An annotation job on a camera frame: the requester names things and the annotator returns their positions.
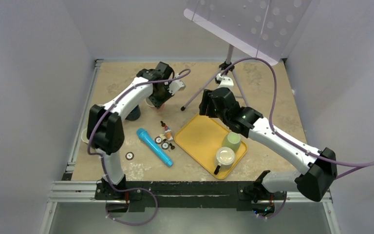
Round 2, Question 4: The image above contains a dark blue ceramic mug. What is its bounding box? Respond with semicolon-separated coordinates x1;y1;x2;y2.
125;105;141;121

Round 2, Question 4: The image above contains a black ceramic mug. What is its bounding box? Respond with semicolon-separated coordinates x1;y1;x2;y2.
80;128;89;144

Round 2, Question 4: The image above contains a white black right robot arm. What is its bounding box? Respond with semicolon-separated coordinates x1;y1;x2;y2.
199;87;337;202

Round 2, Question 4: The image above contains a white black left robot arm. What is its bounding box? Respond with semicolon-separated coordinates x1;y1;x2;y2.
87;62;181;199

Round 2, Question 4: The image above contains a green ceramic mug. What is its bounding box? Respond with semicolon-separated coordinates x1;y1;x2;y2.
222;132;241;153

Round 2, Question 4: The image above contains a yellow plastic tray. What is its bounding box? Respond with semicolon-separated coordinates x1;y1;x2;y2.
175;114;248;180

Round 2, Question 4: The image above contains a lilac tripod stand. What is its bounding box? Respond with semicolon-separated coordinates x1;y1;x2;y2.
180;44;248;111

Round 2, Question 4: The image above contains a blue toy microphone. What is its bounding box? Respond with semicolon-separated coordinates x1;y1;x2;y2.
136;128;173;167

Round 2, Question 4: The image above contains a round token upper left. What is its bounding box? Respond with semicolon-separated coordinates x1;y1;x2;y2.
154;136;163;144

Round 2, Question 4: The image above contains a round token lower right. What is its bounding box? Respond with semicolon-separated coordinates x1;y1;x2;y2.
161;142;170;150

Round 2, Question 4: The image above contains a round brown white token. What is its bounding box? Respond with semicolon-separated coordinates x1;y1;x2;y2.
125;152;134;160

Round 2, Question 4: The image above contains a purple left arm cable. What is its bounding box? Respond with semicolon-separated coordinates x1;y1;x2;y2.
87;68;191;195

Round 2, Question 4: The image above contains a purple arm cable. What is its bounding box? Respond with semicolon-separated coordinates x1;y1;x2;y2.
87;68;191;195
219;57;374;180

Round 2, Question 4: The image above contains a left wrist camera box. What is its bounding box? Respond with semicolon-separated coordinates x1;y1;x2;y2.
168;79;186;96

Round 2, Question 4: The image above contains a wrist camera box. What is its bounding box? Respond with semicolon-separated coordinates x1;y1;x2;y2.
168;79;186;96
215;73;234;90

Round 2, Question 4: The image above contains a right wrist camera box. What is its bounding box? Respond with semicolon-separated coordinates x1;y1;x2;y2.
215;73;234;90

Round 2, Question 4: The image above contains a cream mug black handle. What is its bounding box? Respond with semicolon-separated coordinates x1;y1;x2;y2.
213;147;236;175

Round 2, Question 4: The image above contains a black table edge rail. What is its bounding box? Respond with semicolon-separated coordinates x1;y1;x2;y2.
94;181;285;212

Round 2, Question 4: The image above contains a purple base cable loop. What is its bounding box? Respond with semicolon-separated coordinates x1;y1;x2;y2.
104;187;159;226

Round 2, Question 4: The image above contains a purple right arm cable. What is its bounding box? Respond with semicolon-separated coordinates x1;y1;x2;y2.
219;57;374;180

